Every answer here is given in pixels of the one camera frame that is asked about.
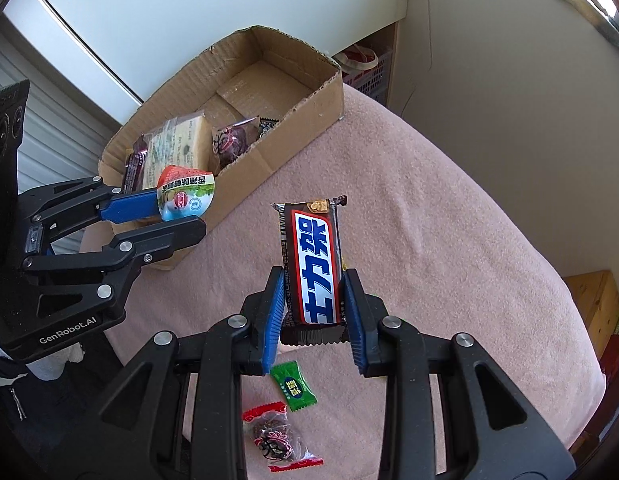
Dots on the white wardrobe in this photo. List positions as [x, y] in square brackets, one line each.
[189, 0]

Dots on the small black packet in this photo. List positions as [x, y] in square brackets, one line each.
[266, 127]

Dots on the blue label chocolate bar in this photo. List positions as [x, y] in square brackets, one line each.
[314, 260]

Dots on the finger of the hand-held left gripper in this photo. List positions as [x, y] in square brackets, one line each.
[164, 237]
[132, 206]

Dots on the clear cracker packet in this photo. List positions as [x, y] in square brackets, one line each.
[182, 145]

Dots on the green candy packet yellow label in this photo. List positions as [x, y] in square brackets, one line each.
[294, 385]

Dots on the red clear plum packet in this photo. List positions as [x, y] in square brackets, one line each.
[274, 435]

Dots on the plastic basket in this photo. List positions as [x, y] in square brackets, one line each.
[374, 80]

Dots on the cardboard box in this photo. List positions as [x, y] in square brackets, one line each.
[274, 80]

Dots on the brown chocolate bar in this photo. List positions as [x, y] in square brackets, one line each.
[134, 170]

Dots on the clear plum candy packet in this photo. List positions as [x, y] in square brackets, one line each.
[232, 142]

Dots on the red box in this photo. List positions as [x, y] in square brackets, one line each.
[617, 355]

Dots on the grey ribbed shutter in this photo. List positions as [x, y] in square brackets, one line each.
[64, 100]

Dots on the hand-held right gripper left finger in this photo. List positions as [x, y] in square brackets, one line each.
[274, 320]

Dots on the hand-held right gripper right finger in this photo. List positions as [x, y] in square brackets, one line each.
[353, 325]

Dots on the red blue small candy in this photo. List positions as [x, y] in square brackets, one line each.
[187, 195]

